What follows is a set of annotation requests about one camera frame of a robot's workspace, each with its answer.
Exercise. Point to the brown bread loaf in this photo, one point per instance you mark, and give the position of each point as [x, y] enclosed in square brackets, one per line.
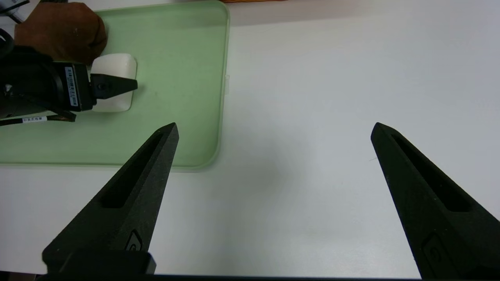
[58, 31]

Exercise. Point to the white soap bar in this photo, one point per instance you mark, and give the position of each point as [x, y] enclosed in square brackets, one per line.
[117, 64]

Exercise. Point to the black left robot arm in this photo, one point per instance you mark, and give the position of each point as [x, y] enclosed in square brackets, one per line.
[27, 82]

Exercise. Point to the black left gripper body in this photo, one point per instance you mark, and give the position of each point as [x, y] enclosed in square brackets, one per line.
[84, 88]

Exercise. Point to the light green plastic tray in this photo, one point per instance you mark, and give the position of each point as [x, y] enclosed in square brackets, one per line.
[175, 78]

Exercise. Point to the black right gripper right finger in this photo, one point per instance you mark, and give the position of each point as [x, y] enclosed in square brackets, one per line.
[425, 210]

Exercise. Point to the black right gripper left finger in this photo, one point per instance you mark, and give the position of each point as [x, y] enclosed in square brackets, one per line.
[129, 203]

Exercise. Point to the orange wicker basket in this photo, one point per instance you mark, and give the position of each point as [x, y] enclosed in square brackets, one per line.
[254, 0]

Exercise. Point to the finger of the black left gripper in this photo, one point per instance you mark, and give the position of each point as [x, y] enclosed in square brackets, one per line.
[111, 86]

